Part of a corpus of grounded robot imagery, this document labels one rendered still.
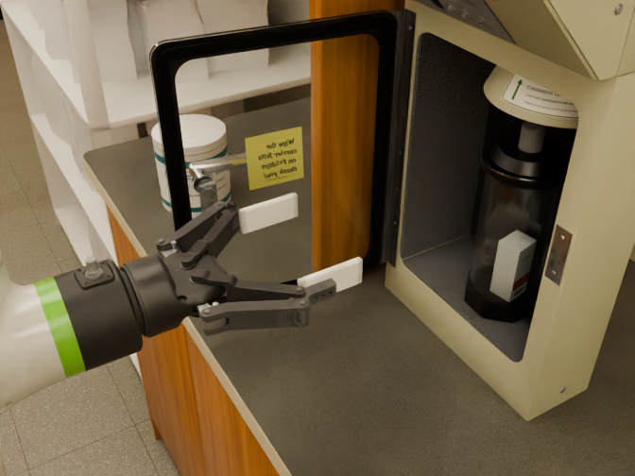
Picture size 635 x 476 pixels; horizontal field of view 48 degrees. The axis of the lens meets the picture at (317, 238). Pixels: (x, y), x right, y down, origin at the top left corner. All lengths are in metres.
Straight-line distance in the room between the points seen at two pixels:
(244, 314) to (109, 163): 0.92
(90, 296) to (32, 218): 2.56
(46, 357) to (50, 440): 1.61
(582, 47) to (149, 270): 0.42
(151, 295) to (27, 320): 0.11
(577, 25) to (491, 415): 0.53
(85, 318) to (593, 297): 0.57
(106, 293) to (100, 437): 1.59
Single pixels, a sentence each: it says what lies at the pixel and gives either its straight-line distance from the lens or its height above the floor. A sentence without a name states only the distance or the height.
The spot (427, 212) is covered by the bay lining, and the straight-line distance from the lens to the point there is 1.05.
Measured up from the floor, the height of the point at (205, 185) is 1.21.
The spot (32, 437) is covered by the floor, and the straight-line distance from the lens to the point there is 2.28.
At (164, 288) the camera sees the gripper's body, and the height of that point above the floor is 1.25.
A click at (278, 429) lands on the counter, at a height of 0.94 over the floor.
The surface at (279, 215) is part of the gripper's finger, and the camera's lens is 0.79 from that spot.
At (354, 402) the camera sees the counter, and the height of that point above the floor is 0.94.
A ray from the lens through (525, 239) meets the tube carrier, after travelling 0.91.
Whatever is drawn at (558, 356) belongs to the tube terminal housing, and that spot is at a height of 1.04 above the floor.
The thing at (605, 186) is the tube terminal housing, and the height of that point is 1.29.
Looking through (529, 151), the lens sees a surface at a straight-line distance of 0.88.
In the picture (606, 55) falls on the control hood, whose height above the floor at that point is 1.44.
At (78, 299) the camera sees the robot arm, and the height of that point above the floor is 1.26.
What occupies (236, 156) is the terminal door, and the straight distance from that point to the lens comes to 0.89.
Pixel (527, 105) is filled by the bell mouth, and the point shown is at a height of 1.33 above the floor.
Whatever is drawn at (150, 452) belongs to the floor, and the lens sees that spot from 2.15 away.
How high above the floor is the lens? 1.66
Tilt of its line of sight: 36 degrees down
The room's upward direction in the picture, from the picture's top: straight up
